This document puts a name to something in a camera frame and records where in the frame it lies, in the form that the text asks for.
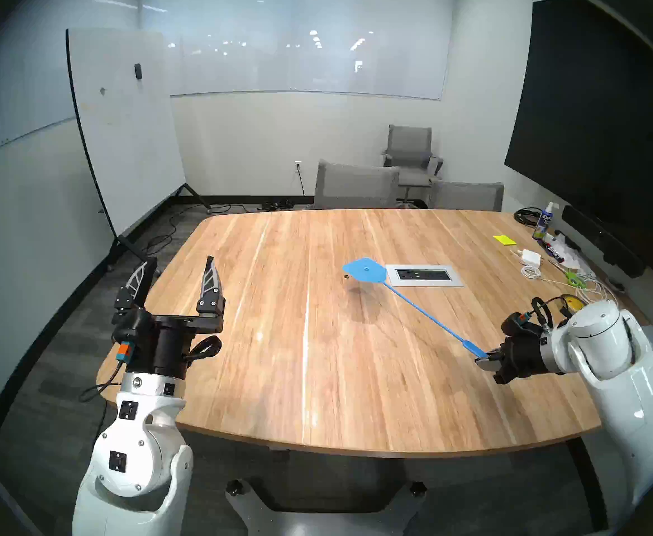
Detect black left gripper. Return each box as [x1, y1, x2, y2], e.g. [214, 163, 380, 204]
[113, 255, 227, 381]

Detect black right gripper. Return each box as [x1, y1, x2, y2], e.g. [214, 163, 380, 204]
[475, 334, 554, 385]

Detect blue plastic fly swatter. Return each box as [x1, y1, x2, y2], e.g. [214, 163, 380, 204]
[342, 257, 489, 358]

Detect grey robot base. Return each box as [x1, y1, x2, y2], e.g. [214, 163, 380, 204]
[225, 479, 428, 536]

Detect silver table power outlet box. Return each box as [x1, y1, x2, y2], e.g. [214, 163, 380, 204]
[385, 264, 464, 288]

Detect crumpled white tissue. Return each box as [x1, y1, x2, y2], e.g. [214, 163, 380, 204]
[544, 231, 595, 276]

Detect whiteboard cleaner spray bottle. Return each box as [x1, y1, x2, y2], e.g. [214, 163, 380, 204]
[532, 201, 559, 241]

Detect black video sound bar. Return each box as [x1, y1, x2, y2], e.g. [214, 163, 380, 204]
[561, 204, 647, 279]

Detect grey mesh office chair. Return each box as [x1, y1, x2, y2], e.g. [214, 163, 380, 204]
[313, 160, 401, 210]
[428, 179, 505, 212]

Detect rolling white whiteboard black stand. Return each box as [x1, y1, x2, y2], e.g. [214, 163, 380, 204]
[66, 28, 213, 273]

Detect grey office chair with armrests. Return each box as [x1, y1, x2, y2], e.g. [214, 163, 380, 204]
[381, 125, 444, 206]

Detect large black TV screen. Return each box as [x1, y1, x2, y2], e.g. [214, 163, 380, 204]
[504, 0, 653, 295]

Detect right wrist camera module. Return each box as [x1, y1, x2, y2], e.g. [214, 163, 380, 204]
[501, 312, 545, 340]

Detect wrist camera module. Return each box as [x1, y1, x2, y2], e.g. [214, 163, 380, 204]
[111, 306, 151, 368]
[501, 312, 545, 340]

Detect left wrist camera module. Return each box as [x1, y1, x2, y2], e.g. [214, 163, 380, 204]
[111, 306, 151, 368]

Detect left wrist black sleeved cable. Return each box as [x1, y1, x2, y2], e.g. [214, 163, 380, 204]
[181, 335, 223, 369]

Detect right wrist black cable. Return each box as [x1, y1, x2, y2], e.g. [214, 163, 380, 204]
[529, 295, 576, 332]

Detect thin black floor cable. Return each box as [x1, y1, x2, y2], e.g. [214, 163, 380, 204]
[142, 204, 249, 262]

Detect white charging cable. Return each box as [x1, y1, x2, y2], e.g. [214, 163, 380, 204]
[510, 248, 615, 305]

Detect green handled scissors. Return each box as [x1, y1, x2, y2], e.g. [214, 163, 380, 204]
[547, 259, 587, 289]

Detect dark table pedestal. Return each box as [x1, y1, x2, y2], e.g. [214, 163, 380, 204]
[273, 450, 416, 510]

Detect wide glass wall whiteboard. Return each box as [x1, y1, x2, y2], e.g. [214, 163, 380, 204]
[139, 0, 457, 101]

